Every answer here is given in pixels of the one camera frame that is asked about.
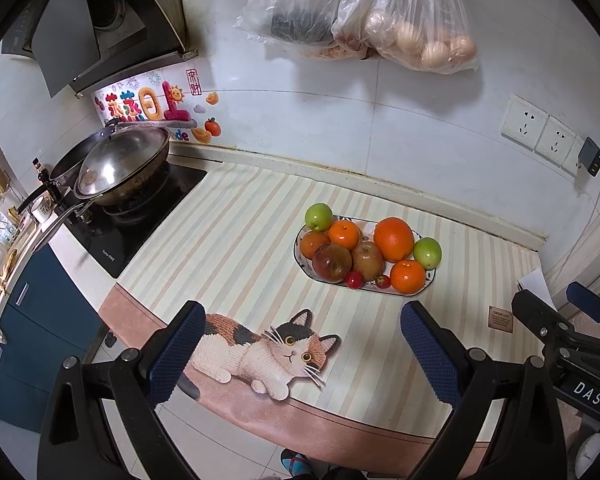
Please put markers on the plastic bag of eggs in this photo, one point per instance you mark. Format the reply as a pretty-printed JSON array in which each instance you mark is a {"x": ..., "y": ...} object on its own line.
[{"x": 420, "y": 35}]

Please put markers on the white cup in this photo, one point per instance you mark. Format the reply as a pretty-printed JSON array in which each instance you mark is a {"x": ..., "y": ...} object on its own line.
[{"x": 41, "y": 208}]

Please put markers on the blue kitchen cabinet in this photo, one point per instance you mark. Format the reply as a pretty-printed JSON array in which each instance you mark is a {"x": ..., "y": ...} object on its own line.
[{"x": 35, "y": 320}]

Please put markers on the red stamp wall sticker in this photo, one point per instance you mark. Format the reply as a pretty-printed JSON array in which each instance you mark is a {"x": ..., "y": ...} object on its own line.
[{"x": 193, "y": 81}]

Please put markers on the dark frying pan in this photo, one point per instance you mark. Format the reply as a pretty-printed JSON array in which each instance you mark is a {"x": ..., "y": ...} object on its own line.
[{"x": 67, "y": 162}]

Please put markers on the small dark bottle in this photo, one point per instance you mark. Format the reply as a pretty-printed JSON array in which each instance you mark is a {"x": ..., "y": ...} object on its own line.
[{"x": 40, "y": 170}]

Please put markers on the small red fruit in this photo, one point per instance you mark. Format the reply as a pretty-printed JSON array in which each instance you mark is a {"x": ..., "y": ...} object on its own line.
[
  {"x": 383, "y": 282},
  {"x": 354, "y": 280}
]

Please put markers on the metal wok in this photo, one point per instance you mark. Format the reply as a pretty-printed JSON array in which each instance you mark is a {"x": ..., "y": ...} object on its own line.
[{"x": 152, "y": 175}]

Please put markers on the black gas stove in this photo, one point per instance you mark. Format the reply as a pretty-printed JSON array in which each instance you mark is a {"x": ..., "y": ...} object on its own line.
[{"x": 105, "y": 245}]

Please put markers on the small orange wall sticker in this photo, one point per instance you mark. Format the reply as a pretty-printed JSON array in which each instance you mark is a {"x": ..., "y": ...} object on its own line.
[{"x": 212, "y": 98}]

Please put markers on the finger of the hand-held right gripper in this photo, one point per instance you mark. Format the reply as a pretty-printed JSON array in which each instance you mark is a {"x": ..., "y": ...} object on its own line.
[
  {"x": 587, "y": 300},
  {"x": 535, "y": 312}
]

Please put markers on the white paper sheet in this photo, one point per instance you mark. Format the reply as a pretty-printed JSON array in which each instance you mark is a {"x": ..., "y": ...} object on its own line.
[{"x": 535, "y": 282}]

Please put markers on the persimmon wall sticker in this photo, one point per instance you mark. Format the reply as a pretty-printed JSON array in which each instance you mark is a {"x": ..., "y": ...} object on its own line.
[{"x": 211, "y": 126}]

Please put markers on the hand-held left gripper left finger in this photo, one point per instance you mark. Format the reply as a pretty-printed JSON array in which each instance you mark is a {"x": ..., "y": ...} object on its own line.
[{"x": 175, "y": 355}]

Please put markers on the dark plug-in charger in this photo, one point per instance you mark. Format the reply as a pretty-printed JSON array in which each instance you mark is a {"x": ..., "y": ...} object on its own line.
[{"x": 591, "y": 155}]

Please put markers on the red apple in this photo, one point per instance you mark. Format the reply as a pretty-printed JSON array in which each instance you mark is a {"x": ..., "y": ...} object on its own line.
[{"x": 331, "y": 263}]

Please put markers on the brownish orange round fruit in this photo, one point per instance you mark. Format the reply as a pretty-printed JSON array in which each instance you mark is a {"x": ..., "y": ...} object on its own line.
[{"x": 312, "y": 243}]

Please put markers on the small tangerine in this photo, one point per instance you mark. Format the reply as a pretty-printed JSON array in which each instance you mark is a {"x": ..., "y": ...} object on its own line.
[
  {"x": 344, "y": 234},
  {"x": 407, "y": 276}
]

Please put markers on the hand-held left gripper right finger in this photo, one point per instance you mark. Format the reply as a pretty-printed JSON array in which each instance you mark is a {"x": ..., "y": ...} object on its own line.
[{"x": 430, "y": 355}]

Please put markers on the oval leaf-patterned plate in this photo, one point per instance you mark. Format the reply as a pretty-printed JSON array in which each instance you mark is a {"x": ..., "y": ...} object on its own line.
[{"x": 431, "y": 276}]

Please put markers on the white wall socket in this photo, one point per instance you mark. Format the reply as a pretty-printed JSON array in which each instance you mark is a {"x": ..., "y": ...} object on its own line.
[
  {"x": 555, "y": 142},
  {"x": 524, "y": 122}
]

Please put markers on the green apple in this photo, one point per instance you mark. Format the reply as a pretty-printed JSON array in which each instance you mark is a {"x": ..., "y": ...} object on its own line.
[
  {"x": 318, "y": 216},
  {"x": 427, "y": 253}
]

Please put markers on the blue patterned slipper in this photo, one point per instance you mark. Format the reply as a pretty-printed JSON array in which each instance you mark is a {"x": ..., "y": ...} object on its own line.
[{"x": 295, "y": 462}]

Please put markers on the brown mat label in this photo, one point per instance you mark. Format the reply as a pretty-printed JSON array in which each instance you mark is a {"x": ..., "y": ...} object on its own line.
[{"x": 502, "y": 319}]

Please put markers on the striped cat-print mat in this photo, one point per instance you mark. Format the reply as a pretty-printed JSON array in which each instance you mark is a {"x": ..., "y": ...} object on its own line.
[{"x": 240, "y": 240}]

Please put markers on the large orange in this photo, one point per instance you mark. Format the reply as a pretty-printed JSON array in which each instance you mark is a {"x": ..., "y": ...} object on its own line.
[{"x": 393, "y": 238}]

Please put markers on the plastic bag with dark contents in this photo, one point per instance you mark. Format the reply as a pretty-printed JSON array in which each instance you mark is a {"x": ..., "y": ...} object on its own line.
[{"x": 300, "y": 20}]

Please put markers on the metal wok lid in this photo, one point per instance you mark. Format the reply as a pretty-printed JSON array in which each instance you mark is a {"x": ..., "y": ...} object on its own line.
[{"x": 115, "y": 160}]

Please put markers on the black range hood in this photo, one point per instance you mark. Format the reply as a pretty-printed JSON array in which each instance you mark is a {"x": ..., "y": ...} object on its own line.
[{"x": 60, "y": 30}]

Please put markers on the colourful wall sticker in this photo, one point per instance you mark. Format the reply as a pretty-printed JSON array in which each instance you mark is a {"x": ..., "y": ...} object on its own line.
[{"x": 145, "y": 107}]

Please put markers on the brown apple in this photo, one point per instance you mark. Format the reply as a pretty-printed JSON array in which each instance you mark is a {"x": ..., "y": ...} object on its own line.
[{"x": 366, "y": 259}]

